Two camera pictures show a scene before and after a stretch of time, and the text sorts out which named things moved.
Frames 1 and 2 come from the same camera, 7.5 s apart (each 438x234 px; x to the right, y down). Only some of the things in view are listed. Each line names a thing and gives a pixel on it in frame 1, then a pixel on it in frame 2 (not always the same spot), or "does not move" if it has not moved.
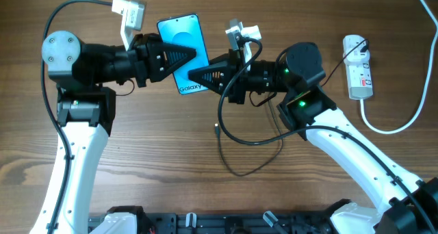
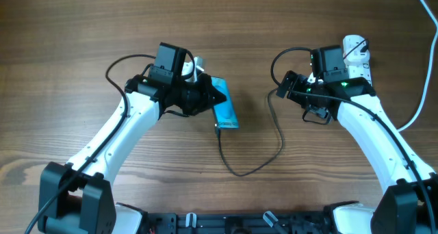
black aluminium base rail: x=237 y=222 does not move
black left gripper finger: x=163 y=57 -> x=214 y=96
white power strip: x=358 y=66 does not move
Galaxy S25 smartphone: x=186 y=31 -> x=225 y=115
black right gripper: x=230 y=63 -> x=300 y=81
